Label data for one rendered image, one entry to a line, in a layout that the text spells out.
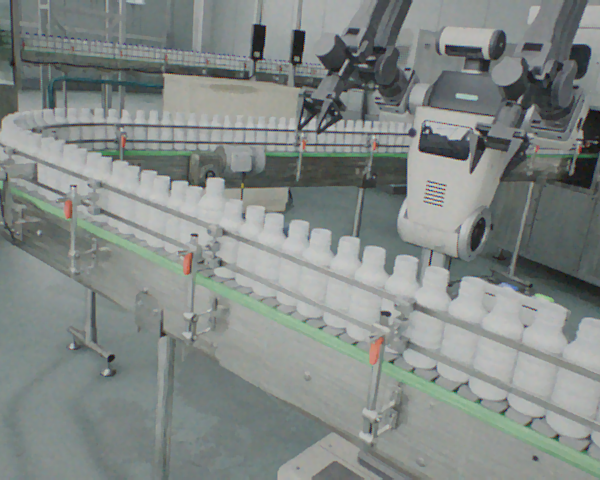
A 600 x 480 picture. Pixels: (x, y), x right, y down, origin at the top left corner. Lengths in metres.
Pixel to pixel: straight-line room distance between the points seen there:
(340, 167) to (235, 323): 2.07
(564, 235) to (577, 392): 3.99
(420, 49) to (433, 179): 5.56
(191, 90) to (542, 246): 3.10
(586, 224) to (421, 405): 3.86
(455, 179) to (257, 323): 0.68
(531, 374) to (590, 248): 3.86
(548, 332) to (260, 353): 0.55
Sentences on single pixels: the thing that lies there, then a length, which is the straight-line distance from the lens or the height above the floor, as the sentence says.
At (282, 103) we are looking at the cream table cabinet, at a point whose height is 1.03.
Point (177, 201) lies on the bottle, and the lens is 1.36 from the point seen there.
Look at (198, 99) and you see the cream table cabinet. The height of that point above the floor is 1.02.
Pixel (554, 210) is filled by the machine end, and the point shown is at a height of 0.55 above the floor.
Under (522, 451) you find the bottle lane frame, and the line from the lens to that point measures 0.95.
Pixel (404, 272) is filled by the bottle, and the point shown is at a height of 1.15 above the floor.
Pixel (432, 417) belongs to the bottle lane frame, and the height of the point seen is 0.95.
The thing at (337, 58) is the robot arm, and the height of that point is 1.47.
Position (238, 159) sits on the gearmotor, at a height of 1.00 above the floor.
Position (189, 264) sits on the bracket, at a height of 1.05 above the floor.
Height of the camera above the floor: 1.47
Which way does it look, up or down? 18 degrees down
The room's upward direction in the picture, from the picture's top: 6 degrees clockwise
